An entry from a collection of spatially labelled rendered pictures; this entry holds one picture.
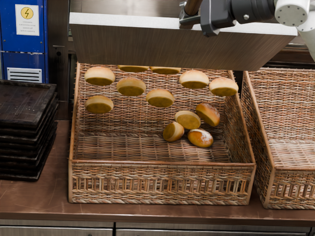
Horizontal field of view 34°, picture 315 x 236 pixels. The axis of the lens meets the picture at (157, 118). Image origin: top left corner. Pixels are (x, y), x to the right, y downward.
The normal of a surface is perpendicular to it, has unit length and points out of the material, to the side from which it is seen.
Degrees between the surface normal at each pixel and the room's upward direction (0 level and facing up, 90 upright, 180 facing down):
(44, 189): 0
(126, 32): 142
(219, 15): 60
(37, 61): 90
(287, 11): 119
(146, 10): 70
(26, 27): 90
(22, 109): 0
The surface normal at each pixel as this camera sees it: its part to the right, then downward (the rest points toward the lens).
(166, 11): 0.08, 0.15
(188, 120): 0.11, 0.38
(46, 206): 0.08, -0.87
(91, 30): -0.03, 0.99
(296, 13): -0.25, 0.82
